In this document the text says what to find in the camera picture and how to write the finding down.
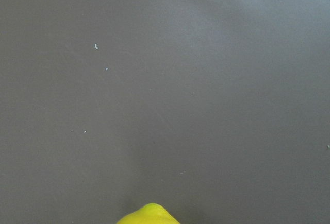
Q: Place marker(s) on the yellow lemon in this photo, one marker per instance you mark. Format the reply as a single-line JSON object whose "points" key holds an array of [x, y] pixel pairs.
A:
{"points": [[151, 213]]}

